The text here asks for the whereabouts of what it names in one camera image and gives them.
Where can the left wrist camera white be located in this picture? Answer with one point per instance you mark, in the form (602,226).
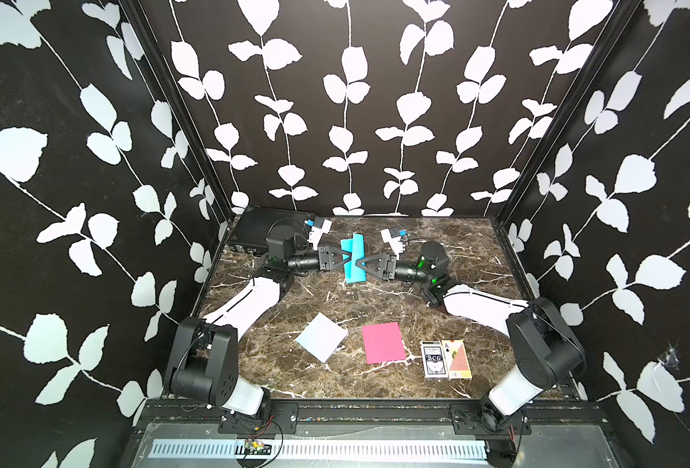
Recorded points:
(316,229)

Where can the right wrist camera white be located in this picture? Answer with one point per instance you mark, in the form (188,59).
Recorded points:
(396,238)

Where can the small circuit board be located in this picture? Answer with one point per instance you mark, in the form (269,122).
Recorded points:
(254,448)

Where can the blue square paper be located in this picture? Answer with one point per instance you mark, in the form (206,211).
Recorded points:
(354,248)

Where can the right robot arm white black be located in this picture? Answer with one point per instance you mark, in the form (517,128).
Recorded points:
(545,349)

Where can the white square paper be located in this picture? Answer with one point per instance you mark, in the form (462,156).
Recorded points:
(321,337)

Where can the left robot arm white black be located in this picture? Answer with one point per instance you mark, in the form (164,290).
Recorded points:
(204,358)

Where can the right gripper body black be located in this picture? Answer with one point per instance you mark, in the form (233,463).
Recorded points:
(393,269)

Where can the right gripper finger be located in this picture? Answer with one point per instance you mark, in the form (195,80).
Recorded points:
(371,261)
(363,274)

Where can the red playing card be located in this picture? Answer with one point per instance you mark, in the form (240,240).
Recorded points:
(456,359)

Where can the black front rail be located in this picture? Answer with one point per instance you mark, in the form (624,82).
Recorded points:
(289,416)

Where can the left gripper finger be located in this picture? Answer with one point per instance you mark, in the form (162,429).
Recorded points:
(344,265)
(341,255)

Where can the white slotted cable duct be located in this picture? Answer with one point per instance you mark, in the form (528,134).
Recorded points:
(341,450)

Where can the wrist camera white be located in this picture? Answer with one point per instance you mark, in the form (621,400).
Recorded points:
(396,238)
(316,229)

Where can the playing card deck box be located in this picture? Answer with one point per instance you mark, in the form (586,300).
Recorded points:
(433,360)

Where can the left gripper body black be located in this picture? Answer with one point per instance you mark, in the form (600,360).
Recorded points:
(322,258)

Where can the black case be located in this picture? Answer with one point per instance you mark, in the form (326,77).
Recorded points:
(263,229)

